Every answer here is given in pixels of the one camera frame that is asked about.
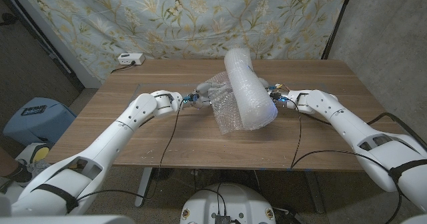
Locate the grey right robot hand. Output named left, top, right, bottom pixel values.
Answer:
left=258, top=77, right=291, bottom=101

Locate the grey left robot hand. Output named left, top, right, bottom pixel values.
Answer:
left=189, top=80, right=234, bottom=111

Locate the bubble wrap roll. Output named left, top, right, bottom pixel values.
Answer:
left=205, top=47, right=279, bottom=135

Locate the white power strip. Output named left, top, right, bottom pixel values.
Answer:
left=117, top=53, right=146, bottom=66

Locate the grey table leg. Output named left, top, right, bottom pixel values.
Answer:
left=305, top=171, right=326, bottom=214
left=135, top=167, right=154, bottom=207

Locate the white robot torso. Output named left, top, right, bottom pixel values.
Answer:
left=179, top=183, right=277, bottom=224

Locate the black backdrop stand pole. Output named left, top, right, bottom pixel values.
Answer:
left=321, top=0, right=354, bottom=60

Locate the floral printed backdrop cloth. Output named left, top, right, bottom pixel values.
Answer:
left=18, top=0, right=353, bottom=83

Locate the person bare lower leg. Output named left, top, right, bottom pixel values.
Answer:
left=0, top=150, right=17, bottom=181

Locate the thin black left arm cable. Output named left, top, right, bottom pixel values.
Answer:
left=76, top=99, right=184, bottom=205

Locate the black power strip cord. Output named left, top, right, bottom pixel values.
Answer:
left=111, top=61, right=136, bottom=74

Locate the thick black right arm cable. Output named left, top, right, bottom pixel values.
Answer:
left=302, top=112, right=427, bottom=151

